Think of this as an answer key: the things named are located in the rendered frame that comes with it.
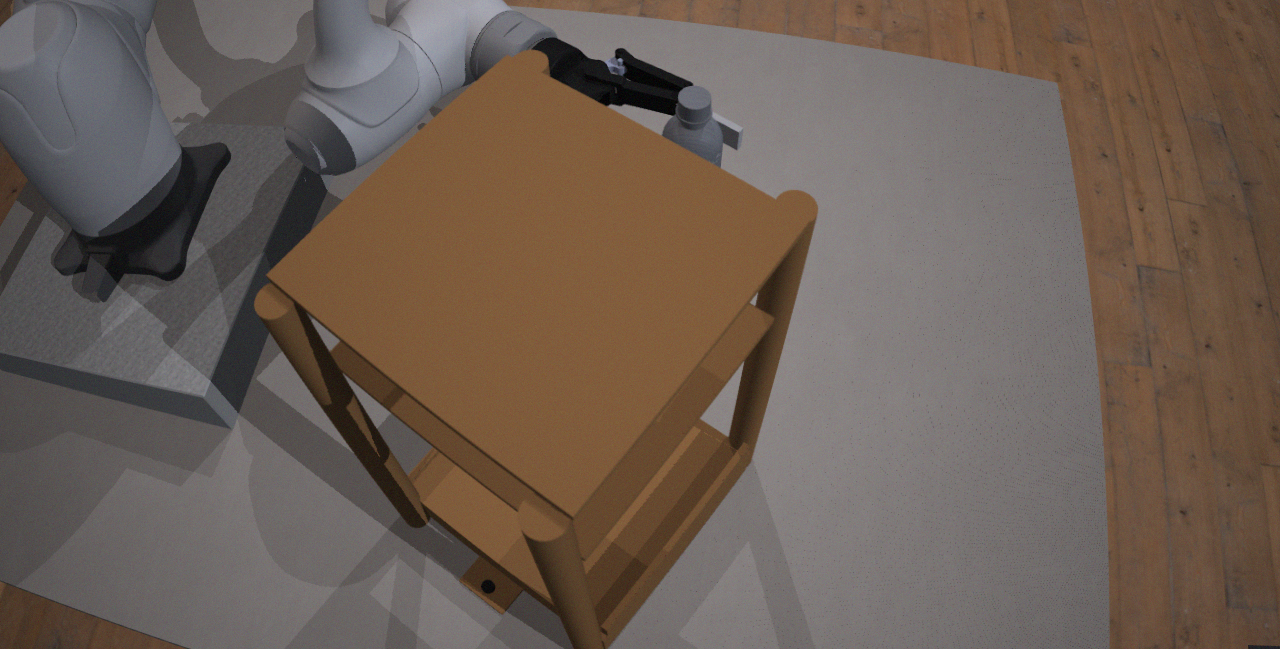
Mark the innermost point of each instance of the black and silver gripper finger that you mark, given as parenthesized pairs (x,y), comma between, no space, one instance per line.
(650,88)
(577,86)

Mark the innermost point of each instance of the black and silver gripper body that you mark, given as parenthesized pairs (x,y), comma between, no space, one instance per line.
(567,63)

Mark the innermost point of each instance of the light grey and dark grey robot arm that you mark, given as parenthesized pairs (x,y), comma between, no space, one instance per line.
(79,115)

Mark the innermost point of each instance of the grey bottle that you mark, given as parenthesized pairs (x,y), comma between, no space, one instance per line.
(699,132)

